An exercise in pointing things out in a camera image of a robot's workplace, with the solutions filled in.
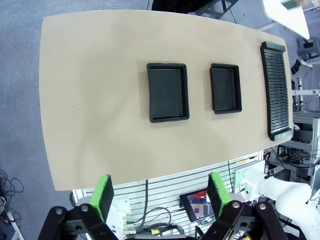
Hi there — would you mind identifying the black power cable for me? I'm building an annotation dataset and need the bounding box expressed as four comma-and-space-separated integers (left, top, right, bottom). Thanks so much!
134, 178, 151, 231

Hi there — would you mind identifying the white side table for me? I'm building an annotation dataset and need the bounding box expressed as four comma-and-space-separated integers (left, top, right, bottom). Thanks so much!
261, 0, 311, 41

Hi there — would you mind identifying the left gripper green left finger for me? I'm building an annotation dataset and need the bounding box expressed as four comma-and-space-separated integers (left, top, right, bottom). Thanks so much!
37, 174, 115, 240

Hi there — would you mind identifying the aluminium profile frame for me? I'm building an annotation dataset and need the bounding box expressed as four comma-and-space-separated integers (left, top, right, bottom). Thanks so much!
264, 109, 320, 191

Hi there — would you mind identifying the black plastic ESD tray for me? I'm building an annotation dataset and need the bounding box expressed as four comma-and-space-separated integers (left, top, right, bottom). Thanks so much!
146, 62, 190, 124
209, 63, 243, 115

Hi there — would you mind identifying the white slotted base panel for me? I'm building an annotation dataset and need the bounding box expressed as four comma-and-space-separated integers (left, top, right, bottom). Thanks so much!
71, 149, 266, 240

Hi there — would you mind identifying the black tablet with lit screen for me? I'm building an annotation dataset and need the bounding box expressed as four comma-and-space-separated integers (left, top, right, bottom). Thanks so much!
179, 189, 218, 223

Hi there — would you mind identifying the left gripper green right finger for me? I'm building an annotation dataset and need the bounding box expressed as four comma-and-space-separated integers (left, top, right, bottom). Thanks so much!
199, 171, 288, 240

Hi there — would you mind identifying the black slotted board rack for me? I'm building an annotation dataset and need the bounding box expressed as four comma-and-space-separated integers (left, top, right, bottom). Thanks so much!
259, 41, 293, 142

